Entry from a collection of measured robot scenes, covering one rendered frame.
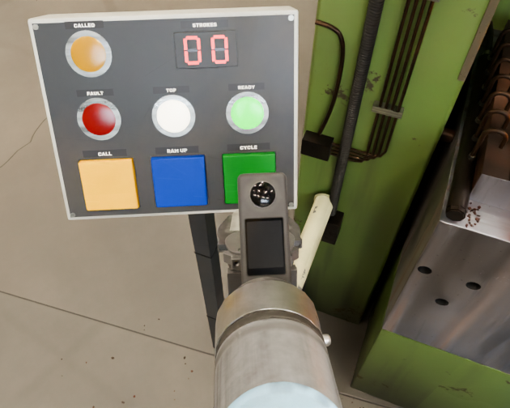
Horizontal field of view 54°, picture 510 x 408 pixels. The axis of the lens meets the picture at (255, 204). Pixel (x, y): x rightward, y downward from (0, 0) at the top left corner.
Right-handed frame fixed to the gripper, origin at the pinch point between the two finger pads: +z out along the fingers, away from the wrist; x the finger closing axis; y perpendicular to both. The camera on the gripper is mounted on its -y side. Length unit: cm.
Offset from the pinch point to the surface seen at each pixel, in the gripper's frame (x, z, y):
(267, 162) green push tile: 2.3, 10.3, -1.6
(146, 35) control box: -12.6, 11.1, -19.1
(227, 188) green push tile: -3.4, 10.3, 2.0
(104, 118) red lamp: -19.5, 10.7, -8.8
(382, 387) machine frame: 36, 50, 82
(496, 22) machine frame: 54, 54, -15
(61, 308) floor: -63, 85, 74
